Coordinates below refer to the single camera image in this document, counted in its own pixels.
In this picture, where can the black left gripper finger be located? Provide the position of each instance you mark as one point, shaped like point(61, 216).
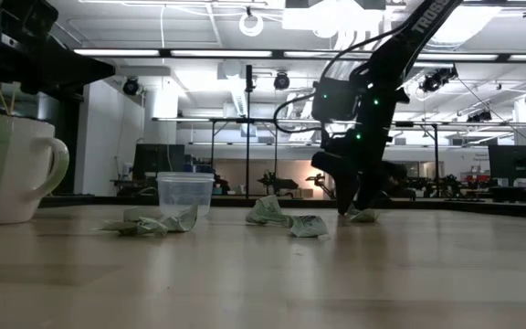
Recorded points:
point(98, 71)

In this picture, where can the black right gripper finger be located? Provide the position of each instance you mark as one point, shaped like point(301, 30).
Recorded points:
point(375, 192)
point(347, 194)

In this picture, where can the small white paper wrapper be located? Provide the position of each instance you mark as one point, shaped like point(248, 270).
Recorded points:
point(365, 216)

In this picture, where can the white packet with dark print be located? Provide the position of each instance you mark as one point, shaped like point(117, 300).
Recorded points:
point(309, 226)

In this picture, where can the background black robot arm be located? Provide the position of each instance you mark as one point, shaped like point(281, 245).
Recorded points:
point(322, 183)
point(277, 183)

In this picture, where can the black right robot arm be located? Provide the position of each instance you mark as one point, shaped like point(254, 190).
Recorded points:
point(420, 34)

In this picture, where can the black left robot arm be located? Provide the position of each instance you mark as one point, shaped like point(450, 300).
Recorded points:
point(3, 36)

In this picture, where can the long ceiling light strip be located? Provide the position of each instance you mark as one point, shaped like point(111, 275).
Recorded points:
point(221, 53)
point(117, 52)

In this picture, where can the crumpled white paper wrapper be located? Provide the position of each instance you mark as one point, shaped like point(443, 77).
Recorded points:
point(153, 225)
point(267, 211)

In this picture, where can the black computer monitor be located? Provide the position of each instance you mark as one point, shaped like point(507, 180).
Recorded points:
point(516, 161)
point(158, 160)

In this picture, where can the white and green ceramic mug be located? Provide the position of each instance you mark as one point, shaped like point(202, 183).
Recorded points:
point(12, 173)

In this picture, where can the clear plastic container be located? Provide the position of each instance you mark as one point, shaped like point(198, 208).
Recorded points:
point(185, 192)

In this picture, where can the black ceiling mounted camera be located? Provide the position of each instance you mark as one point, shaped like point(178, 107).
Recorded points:
point(130, 86)
point(281, 81)
point(436, 78)

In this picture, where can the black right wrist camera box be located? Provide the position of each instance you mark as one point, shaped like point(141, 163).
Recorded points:
point(336, 100)

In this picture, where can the black vertical frame pole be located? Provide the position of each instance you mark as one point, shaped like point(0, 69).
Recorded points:
point(248, 137)

